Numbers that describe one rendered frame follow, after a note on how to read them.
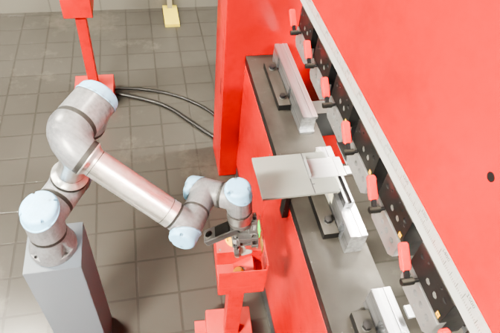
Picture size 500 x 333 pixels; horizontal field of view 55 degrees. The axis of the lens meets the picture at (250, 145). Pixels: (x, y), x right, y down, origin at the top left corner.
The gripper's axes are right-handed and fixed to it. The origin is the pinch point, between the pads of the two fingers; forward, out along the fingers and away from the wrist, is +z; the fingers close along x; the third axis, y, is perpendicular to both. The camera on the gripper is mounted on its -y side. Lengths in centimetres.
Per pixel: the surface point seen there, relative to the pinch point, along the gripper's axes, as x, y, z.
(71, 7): 168, -75, 1
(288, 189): 13.3, 19.3, -14.2
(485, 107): -26, 43, -82
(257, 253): 4.5, 7.9, 9.2
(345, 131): 9, 34, -43
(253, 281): -4.9, 5.2, 10.5
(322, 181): 15.8, 31.3, -13.1
